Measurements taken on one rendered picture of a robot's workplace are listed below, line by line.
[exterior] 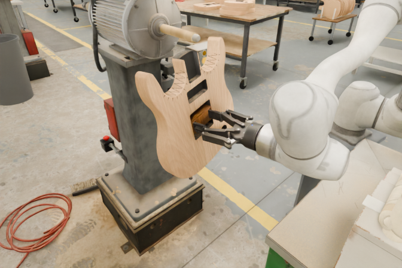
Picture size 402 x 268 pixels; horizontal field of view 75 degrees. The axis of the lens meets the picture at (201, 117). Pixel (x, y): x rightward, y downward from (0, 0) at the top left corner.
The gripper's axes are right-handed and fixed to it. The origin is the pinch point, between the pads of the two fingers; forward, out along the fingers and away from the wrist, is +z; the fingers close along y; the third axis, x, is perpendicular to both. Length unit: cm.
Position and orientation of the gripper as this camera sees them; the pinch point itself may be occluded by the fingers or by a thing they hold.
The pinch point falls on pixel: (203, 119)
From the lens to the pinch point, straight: 83.3
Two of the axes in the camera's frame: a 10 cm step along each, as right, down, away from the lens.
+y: 6.1, -5.3, 5.9
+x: -1.6, -8.1, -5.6
